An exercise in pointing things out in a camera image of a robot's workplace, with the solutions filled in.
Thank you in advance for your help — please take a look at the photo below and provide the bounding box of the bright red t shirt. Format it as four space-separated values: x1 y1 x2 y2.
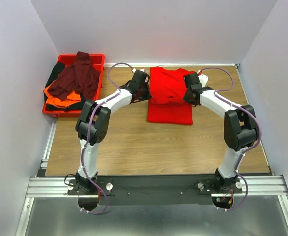
147 67 193 125

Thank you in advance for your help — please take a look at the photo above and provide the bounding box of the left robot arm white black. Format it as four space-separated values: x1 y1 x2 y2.
74 69 151 194

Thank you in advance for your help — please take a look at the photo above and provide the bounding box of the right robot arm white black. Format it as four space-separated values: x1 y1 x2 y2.
184 72 261 193

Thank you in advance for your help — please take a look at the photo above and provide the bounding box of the red plastic bin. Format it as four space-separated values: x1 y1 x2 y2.
42 54 105 118

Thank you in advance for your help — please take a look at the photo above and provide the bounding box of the maroon t shirt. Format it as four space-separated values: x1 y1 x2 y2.
48 51 100 99

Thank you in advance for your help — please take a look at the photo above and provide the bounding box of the orange t shirt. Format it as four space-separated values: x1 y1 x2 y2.
43 85 82 109

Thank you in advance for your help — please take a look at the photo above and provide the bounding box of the black t shirt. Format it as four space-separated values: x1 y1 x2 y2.
44 62 86 112

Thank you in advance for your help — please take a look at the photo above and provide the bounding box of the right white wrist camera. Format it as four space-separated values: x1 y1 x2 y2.
197 70 208 87

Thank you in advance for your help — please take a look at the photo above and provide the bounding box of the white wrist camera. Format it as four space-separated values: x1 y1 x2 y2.
132 68 146 73
197 70 208 87

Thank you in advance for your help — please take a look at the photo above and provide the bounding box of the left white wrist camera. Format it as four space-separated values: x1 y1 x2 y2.
132 68 146 73

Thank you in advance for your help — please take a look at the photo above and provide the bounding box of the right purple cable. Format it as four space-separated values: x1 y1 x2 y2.
198 67 262 212

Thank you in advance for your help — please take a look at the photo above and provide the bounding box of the purple cable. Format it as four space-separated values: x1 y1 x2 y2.
81 62 137 215
198 67 262 212

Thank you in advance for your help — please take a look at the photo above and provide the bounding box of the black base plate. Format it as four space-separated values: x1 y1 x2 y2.
64 174 242 209

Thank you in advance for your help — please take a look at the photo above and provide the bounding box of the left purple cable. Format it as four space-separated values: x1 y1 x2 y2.
81 62 137 215

